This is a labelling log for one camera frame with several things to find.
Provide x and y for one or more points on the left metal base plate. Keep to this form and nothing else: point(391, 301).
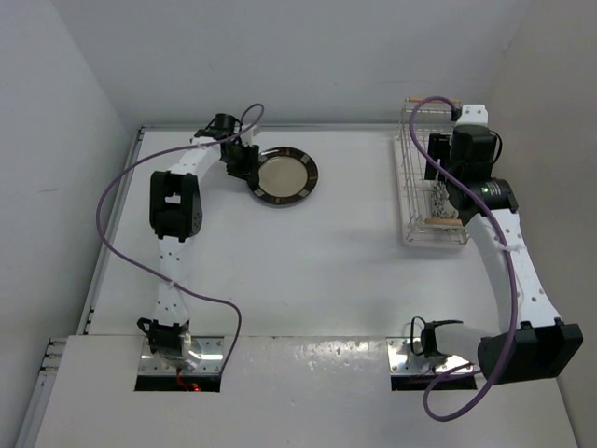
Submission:
point(200, 357)

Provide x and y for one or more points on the black rimmed patterned plate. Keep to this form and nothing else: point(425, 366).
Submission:
point(285, 176)

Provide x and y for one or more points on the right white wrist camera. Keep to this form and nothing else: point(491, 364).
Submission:
point(475, 115)

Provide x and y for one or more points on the white drip tray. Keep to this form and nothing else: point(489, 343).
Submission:
point(401, 205)

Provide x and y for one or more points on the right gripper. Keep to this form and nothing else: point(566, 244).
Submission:
point(439, 146)

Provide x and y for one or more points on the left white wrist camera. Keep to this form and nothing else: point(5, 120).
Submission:
point(250, 135)

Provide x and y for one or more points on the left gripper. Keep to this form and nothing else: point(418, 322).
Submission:
point(249, 170)

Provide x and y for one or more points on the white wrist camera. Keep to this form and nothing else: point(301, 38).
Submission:
point(250, 135)
point(475, 115)

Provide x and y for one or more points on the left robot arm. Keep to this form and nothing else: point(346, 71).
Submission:
point(175, 215)

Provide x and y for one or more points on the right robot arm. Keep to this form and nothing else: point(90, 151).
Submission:
point(534, 342)

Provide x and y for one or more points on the metal base plate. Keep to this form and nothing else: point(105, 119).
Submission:
point(403, 362)
point(200, 357)

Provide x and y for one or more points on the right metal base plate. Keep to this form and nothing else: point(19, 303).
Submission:
point(403, 362)

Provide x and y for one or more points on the blue floral plate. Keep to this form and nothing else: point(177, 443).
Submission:
point(440, 204)

